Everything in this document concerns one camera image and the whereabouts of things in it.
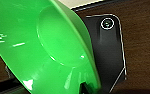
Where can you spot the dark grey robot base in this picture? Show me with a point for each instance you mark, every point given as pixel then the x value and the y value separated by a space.
pixel 107 56

